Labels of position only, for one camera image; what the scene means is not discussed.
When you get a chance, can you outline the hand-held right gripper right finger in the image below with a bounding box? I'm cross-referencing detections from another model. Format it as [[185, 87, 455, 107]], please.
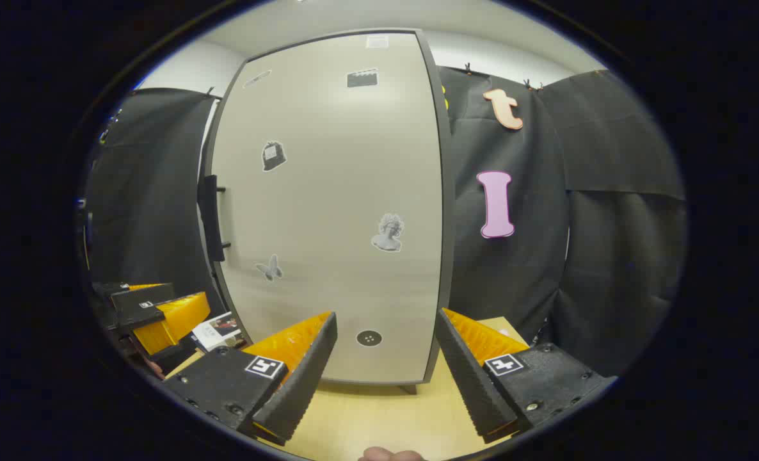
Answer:
[[435, 307, 618, 444]]

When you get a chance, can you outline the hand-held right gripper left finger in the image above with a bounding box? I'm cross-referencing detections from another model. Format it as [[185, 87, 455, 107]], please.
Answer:
[[162, 312, 339, 447]]

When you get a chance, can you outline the black door handle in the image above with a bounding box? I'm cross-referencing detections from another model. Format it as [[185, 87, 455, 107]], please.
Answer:
[[197, 174, 228, 262]]

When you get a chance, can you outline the grey cabinet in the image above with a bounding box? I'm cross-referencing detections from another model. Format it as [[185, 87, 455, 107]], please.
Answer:
[[197, 29, 457, 394]]

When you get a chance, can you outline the white picture book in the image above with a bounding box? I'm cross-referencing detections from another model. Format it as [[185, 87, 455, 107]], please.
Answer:
[[191, 312, 246, 352]]

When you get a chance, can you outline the black backdrop cloth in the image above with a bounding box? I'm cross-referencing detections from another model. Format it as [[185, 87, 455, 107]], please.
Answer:
[[82, 64, 687, 378]]

